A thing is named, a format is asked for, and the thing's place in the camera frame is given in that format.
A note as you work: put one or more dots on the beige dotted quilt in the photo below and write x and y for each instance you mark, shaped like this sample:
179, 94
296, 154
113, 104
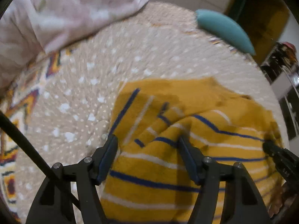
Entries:
72, 117

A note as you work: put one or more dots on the yellow striped knit sweater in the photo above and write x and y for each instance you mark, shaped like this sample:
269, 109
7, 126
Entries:
169, 132

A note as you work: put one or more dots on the pink floral blanket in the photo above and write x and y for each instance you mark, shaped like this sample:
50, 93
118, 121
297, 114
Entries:
29, 27

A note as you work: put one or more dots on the pile of clothes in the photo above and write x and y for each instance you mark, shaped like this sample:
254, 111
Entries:
282, 59

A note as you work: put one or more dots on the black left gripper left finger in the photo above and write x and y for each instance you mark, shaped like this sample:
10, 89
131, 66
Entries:
53, 203

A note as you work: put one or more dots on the geometric patterned bedspread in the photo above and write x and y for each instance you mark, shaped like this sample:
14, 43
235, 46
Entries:
17, 104

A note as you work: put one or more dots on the brown wooden door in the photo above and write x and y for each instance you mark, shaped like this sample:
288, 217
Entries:
263, 21

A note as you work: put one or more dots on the teal pillow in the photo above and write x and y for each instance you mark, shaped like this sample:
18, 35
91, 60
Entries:
224, 28

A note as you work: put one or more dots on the white shelf unit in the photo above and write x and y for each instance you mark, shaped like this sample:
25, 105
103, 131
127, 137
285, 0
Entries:
285, 88

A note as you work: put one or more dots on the person's right hand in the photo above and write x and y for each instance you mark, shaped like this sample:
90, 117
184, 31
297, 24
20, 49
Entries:
283, 197

